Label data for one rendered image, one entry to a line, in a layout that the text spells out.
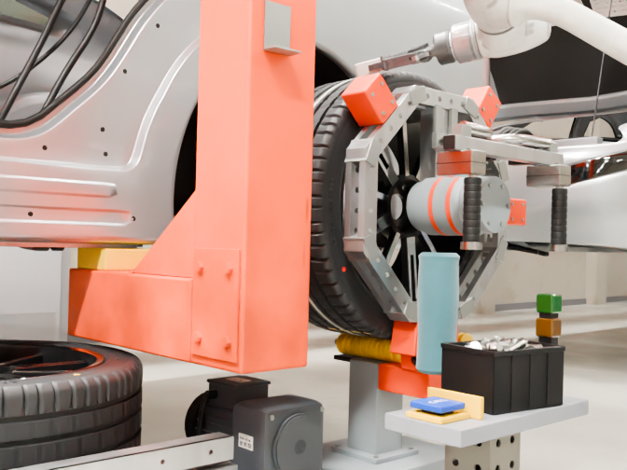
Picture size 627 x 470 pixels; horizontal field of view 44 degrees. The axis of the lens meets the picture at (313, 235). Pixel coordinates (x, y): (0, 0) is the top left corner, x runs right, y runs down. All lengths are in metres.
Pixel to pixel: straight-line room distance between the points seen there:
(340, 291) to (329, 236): 0.13
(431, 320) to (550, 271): 8.89
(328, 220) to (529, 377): 0.54
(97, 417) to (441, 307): 0.73
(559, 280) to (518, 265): 1.04
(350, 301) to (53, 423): 0.70
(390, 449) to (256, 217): 0.86
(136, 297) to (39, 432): 0.39
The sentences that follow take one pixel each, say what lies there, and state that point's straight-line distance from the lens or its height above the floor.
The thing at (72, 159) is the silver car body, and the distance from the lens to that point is 1.81.
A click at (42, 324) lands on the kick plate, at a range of 5.59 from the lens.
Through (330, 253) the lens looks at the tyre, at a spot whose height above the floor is 0.73.
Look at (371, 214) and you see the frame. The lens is 1.69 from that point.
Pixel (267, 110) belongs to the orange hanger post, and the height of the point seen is 0.99.
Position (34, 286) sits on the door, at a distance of 5.55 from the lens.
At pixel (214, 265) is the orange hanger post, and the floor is 0.71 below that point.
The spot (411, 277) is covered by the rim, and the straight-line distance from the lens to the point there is 1.96.
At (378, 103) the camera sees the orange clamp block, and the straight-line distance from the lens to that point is 1.72.
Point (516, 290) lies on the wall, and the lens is 9.87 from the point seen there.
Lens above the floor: 0.76
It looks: 1 degrees up
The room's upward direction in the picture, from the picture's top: 1 degrees clockwise
